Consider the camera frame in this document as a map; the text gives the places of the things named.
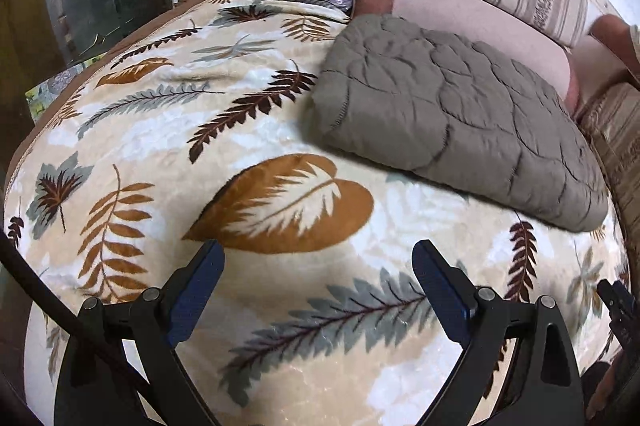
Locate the olive green padded jacket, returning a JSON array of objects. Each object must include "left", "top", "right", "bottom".
[{"left": 311, "top": 14, "right": 608, "bottom": 232}]

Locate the person's right hand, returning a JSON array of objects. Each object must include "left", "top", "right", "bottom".
[{"left": 586, "top": 350, "right": 625, "bottom": 420}]

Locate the striped beige side cushion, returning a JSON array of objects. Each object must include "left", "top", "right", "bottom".
[{"left": 578, "top": 82, "right": 640, "bottom": 276}]

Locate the cream leaf pattern blanket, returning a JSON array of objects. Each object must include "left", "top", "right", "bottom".
[{"left": 3, "top": 0, "right": 629, "bottom": 425}]

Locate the purple patterned garment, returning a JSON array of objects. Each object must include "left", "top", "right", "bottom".
[{"left": 328, "top": 0, "right": 352, "bottom": 12}]

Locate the black cable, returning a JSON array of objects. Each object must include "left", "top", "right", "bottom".
[{"left": 0, "top": 230, "right": 162, "bottom": 426}]

